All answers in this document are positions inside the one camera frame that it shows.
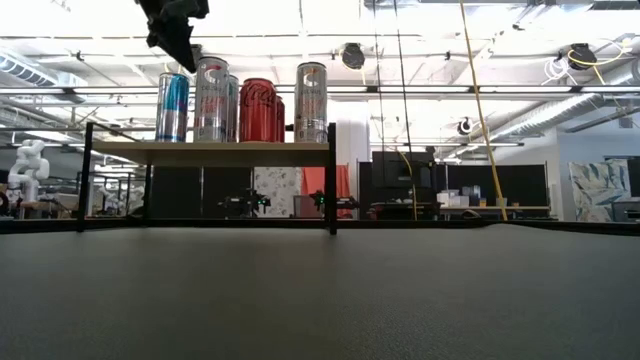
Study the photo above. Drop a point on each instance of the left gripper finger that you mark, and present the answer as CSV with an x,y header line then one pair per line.
x,y
175,42

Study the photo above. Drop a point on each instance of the blue Red Bull can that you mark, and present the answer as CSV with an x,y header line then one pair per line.
x,y
172,110

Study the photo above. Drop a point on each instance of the Celsius Peach Vibe can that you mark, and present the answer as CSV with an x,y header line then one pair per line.
x,y
211,105
311,105

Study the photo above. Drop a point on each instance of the Celsius Tropical Vibe can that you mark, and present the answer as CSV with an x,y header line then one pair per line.
x,y
234,110

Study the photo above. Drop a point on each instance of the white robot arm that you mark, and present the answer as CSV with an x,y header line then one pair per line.
x,y
30,167

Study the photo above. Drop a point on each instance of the black partition panel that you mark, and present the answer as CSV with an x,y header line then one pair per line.
x,y
175,192

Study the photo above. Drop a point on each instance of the small black robot green light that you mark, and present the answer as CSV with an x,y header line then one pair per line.
x,y
242,204
345,202

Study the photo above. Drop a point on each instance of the white patterned panel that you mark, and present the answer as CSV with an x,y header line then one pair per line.
x,y
277,185

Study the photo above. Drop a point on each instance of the orange red panel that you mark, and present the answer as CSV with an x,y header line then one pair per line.
x,y
312,180

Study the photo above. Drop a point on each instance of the black monitor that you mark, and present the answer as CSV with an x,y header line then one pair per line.
x,y
400,175

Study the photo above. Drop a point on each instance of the black table mat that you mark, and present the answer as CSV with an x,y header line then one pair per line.
x,y
300,300

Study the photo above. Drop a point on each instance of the white boxes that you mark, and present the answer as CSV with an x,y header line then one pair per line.
x,y
452,199

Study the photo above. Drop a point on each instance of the black screen panel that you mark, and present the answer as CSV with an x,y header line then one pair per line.
x,y
520,182

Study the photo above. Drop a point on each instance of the wooden shelf black frame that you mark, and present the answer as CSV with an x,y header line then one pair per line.
x,y
210,152

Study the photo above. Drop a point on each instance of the silver ventilation duct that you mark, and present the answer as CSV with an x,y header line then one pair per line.
x,y
25,70

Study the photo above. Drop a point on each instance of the white ventilation duct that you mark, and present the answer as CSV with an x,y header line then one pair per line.
x,y
560,120

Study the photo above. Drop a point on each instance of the blue leaf wall painting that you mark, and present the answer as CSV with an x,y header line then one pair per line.
x,y
597,190

